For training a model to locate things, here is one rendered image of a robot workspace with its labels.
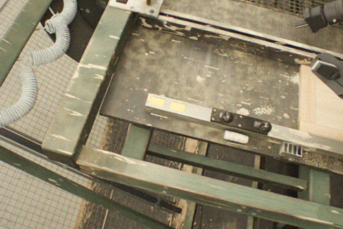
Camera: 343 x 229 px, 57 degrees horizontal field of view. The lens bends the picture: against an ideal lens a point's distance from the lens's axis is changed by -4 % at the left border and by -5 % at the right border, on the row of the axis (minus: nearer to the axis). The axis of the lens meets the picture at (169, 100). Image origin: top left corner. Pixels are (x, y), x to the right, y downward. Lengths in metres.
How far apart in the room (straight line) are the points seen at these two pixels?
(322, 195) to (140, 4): 0.95
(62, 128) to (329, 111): 0.94
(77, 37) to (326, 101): 1.20
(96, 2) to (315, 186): 1.41
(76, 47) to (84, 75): 0.63
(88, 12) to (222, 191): 1.21
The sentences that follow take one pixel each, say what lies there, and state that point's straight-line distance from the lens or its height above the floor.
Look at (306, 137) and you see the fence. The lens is 1.18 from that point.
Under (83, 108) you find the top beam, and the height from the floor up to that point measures 1.87.
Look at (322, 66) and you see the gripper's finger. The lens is 0.72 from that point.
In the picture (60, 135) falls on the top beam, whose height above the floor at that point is 1.90.
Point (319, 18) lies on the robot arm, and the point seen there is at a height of 1.27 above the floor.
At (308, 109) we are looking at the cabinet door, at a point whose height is 1.20.
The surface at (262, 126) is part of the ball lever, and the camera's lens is 1.00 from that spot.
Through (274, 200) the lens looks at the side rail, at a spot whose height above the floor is 1.32.
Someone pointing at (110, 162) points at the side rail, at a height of 1.74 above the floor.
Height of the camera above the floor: 2.12
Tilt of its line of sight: 26 degrees down
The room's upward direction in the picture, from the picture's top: 58 degrees counter-clockwise
